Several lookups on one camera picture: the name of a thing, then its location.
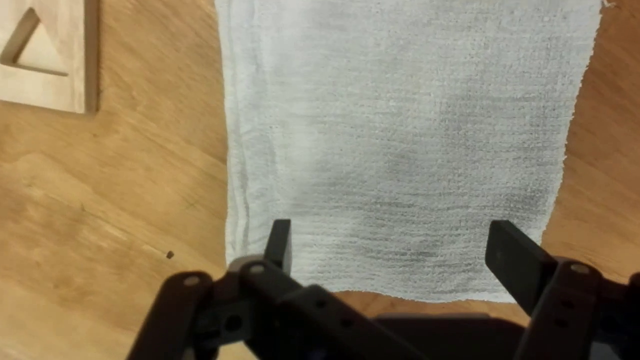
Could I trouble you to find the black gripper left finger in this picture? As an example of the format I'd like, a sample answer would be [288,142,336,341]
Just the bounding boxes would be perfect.
[126,218,428,360]

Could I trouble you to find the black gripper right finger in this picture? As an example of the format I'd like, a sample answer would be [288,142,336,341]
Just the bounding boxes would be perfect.
[487,220,640,360]

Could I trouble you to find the white cloth towel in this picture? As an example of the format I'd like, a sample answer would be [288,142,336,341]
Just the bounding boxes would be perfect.
[214,0,606,306]

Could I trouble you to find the wooden board triangle cutouts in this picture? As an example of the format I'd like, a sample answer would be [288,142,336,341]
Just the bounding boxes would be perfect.
[0,0,102,116]

